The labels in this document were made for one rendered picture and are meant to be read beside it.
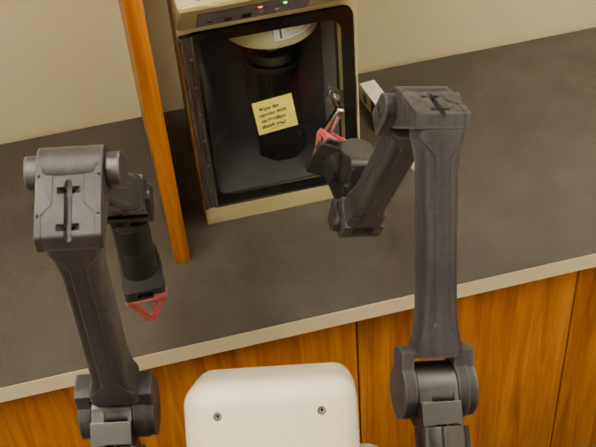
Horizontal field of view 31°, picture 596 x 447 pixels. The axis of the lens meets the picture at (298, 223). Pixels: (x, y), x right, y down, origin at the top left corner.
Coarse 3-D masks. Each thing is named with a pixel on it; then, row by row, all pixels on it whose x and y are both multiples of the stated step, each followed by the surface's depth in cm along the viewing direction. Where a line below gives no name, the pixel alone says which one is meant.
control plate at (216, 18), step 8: (280, 0) 176; (288, 0) 177; (296, 0) 178; (304, 0) 179; (232, 8) 174; (240, 8) 175; (248, 8) 176; (256, 8) 177; (264, 8) 179; (272, 8) 180; (280, 8) 181; (288, 8) 182; (296, 8) 184; (200, 16) 175; (208, 16) 176; (216, 16) 177; (224, 16) 178; (232, 16) 179; (240, 16) 181; (200, 24) 180; (208, 24) 181
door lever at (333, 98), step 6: (330, 96) 200; (336, 96) 201; (330, 102) 201; (336, 102) 199; (336, 108) 198; (342, 108) 198; (336, 114) 198; (342, 114) 198; (330, 120) 199; (336, 120) 198; (324, 126) 200; (330, 126) 199; (330, 132) 200
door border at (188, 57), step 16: (192, 48) 187; (192, 64) 189; (192, 80) 191; (192, 96) 193; (192, 112) 195; (192, 128) 198; (208, 144) 201; (208, 160) 204; (208, 176) 207; (208, 192) 209
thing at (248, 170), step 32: (224, 32) 186; (256, 32) 188; (288, 32) 189; (320, 32) 191; (352, 32) 192; (224, 64) 191; (256, 64) 192; (288, 64) 194; (320, 64) 195; (352, 64) 197; (224, 96) 195; (256, 96) 197; (320, 96) 200; (352, 96) 202; (224, 128) 200; (256, 128) 202; (288, 128) 203; (352, 128) 207; (224, 160) 205; (256, 160) 207; (288, 160) 209; (224, 192) 210; (256, 192) 212; (288, 192) 214
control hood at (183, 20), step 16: (176, 0) 171; (192, 0) 170; (208, 0) 170; (224, 0) 170; (240, 0) 171; (256, 0) 172; (272, 0) 175; (320, 0) 182; (336, 0) 185; (176, 16) 174; (192, 16) 174; (256, 16) 184
